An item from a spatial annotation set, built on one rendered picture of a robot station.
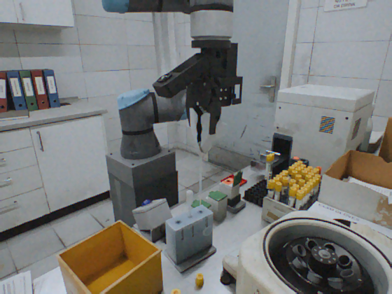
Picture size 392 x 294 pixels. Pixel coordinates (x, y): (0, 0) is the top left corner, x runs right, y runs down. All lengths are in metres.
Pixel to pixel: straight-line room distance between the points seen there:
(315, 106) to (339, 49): 1.37
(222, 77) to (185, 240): 0.34
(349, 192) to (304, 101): 0.41
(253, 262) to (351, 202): 0.34
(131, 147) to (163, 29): 0.41
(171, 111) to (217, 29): 0.50
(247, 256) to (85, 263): 0.31
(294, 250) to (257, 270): 0.09
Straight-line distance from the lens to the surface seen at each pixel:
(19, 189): 2.21
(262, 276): 0.43
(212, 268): 0.59
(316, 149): 1.01
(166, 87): 0.41
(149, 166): 0.88
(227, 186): 0.73
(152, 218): 0.63
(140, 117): 0.88
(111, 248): 0.59
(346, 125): 0.96
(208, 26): 0.44
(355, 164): 0.93
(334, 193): 0.71
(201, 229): 0.57
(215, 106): 0.44
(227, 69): 0.49
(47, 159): 2.19
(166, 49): 0.89
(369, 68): 2.27
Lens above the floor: 1.31
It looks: 20 degrees down
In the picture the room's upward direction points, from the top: straight up
